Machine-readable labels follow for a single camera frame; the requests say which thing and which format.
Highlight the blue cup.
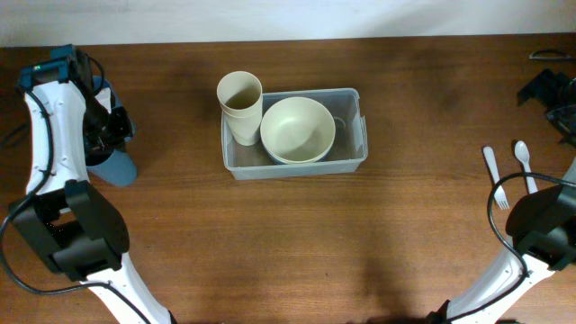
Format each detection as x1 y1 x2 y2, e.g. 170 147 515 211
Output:
86 149 138 187
93 76 136 141

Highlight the white plastic spoon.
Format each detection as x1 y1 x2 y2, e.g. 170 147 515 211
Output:
514 140 538 194

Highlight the white plastic fork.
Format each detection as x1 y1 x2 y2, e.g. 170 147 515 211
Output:
482 146 509 210

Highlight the cream cup back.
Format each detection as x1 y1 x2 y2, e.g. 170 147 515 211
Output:
216 71 263 117

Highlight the cream cup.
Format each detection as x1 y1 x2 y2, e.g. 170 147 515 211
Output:
224 112 262 146
216 71 263 117

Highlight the cream cup front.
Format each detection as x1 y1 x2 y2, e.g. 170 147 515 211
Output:
224 112 262 146

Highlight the cream bowl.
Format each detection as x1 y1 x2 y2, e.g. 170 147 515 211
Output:
265 145 333 165
260 96 336 149

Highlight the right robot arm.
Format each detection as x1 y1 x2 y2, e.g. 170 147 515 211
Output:
425 69 575 323

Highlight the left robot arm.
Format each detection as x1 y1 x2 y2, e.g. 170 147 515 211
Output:
1 45 175 323

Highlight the clear plastic container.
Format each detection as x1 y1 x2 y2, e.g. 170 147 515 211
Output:
221 88 368 180

